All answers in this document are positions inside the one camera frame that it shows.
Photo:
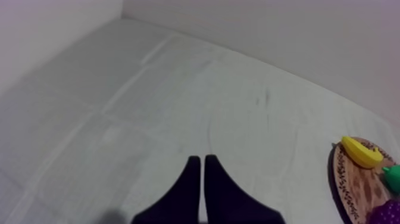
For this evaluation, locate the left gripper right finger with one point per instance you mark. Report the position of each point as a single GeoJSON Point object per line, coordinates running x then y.
{"type": "Point", "coordinates": [228, 203]}

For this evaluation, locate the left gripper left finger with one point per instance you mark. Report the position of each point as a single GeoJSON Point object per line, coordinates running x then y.
{"type": "Point", "coordinates": [181, 200]}

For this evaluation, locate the round wooden board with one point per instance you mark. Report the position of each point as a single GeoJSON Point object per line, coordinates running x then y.
{"type": "Point", "coordinates": [359, 187]}

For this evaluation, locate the green toy pear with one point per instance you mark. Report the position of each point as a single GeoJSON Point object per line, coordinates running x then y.
{"type": "Point", "coordinates": [393, 177]}

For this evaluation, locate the yellow toy banana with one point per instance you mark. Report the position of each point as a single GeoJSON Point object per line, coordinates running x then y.
{"type": "Point", "coordinates": [361, 152]}

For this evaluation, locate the purple toy grapes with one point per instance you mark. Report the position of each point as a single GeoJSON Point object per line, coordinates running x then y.
{"type": "Point", "coordinates": [387, 213]}

